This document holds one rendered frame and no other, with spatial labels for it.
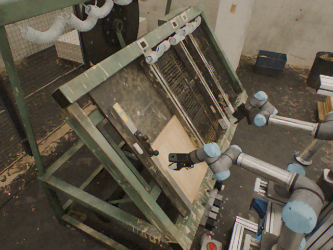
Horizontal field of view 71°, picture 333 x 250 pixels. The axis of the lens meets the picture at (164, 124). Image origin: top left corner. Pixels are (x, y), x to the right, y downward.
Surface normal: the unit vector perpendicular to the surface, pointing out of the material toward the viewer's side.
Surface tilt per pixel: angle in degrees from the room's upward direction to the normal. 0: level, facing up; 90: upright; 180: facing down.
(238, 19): 90
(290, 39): 90
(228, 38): 90
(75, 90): 51
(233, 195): 0
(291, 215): 82
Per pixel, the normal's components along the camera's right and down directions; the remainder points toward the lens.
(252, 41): -0.41, 0.57
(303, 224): -0.67, 0.34
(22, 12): 0.90, 0.30
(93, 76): 0.72, -0.25
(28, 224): 0.04, -0.77
